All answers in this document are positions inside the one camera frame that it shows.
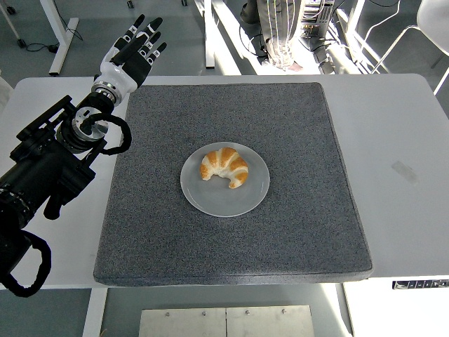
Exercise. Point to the person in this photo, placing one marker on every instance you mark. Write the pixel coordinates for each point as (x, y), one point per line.
(280, 35)

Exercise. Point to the white table leg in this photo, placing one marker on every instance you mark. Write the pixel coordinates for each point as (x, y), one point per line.
(94, 312)

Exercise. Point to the white desk leg with foot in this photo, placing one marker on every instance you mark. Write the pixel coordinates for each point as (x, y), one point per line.
(63, 45)

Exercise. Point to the thin leg with caster wheel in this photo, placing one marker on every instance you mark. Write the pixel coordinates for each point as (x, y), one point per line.
(21, 43)

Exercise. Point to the grey speckled mat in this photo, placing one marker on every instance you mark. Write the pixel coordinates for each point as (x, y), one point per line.
(245, 245)

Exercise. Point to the golden croissant bread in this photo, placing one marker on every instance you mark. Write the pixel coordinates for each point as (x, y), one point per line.
(224, 159)

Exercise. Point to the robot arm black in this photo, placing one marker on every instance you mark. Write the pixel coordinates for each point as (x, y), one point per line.
(38, 172)

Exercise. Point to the grey metal plate with screws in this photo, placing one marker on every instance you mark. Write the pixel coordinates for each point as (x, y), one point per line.
(182, 323)

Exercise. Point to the round pale grey plate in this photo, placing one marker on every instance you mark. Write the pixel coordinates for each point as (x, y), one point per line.
(224, 203)

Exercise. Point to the white chair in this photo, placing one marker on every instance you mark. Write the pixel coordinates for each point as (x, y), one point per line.
(435, 17)

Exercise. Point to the table control panel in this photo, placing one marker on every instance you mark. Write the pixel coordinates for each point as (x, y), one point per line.
(421, 284)

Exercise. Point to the silver computer tower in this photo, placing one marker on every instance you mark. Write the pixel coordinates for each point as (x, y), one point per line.
(321, 17)

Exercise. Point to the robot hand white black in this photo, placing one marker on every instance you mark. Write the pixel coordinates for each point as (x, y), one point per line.
(131, 63)

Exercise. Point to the white upright frame post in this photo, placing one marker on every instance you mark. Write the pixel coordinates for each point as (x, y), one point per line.
(209, 52)

